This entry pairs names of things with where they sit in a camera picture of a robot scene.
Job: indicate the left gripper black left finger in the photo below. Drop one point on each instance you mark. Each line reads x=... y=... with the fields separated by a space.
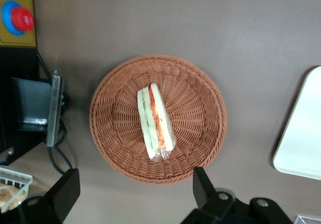
x=64 y=191

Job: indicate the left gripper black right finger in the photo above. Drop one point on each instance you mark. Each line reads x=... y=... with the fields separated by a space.
x=204 y=187

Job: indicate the triangle sandwich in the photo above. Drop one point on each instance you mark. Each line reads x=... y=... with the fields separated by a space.
x=155 y=123

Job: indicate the round brown wicker basket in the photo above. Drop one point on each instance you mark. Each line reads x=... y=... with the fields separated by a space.
x=120 y=133

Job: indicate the cream plastic tray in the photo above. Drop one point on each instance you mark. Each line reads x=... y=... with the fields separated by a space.
x=303 y=133

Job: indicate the clear bag of fried snacks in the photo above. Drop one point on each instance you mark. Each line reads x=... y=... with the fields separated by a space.
x=8 y=195

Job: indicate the black controller box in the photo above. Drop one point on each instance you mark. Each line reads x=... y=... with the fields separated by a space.
x=31 y=101

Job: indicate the clear acrylic bottle rack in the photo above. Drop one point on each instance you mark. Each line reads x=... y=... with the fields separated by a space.
x=309 y=220

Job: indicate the black control stand base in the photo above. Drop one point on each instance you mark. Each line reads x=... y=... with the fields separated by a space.
x=7 y=63

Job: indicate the yellow control panel box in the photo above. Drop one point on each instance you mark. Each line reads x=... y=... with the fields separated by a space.
x=17 y=40

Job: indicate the red emergency stop button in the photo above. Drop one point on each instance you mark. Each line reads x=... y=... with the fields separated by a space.
x=21 y=19

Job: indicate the grey metal bracket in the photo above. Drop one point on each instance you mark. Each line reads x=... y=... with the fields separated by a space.
x=54 y=108

